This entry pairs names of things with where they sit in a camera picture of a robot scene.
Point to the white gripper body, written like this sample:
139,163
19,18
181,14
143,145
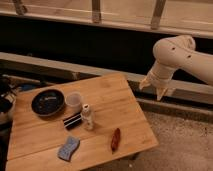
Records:
160,78

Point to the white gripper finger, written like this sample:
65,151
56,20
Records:
160,93
144,83

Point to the white ceramic cup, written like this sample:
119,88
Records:
74,101

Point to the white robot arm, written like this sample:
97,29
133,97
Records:
175,53

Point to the dark blue ceramic bowl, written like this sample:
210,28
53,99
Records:
48,102

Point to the red brown oblong object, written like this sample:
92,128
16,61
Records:
115,140

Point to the small clear plastic bottle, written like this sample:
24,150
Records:
87,117

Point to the wooden table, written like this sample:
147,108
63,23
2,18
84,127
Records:
34,142

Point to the black white striped block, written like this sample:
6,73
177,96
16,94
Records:
72,121

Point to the blue sponge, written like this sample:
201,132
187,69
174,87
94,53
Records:
66,150

